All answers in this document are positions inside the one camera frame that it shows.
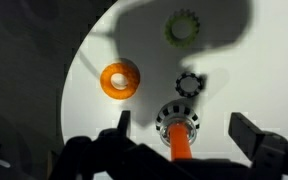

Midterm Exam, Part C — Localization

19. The green toothed ring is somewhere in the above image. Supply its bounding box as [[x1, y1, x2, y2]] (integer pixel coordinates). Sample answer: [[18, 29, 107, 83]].
[[164, 9, 201, 49]]

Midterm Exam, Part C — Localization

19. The small black toothed ring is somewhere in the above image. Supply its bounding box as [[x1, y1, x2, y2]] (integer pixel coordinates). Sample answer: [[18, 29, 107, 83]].
[[175, 71, 205, 99]]

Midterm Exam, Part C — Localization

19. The orange rod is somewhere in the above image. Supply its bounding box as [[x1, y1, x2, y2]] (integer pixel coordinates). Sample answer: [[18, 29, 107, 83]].
[[168, 122, 194, 162]]

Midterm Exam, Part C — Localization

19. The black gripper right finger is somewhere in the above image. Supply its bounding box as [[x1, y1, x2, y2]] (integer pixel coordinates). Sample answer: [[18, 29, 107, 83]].
[[227, 112, 287, 168]]

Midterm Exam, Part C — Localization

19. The black and white toothed ring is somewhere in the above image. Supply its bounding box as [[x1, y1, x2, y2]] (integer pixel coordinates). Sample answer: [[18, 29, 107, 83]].
[[154, 98, 201, 141]]

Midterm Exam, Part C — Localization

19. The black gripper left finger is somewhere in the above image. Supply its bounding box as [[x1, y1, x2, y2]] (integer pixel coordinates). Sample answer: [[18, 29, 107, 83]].
[[116, 110, 132, 138]]

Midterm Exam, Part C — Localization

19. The orange textured ring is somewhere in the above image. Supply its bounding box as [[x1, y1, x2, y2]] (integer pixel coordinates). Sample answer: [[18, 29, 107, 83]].
[[99, 62, 142, 101]]

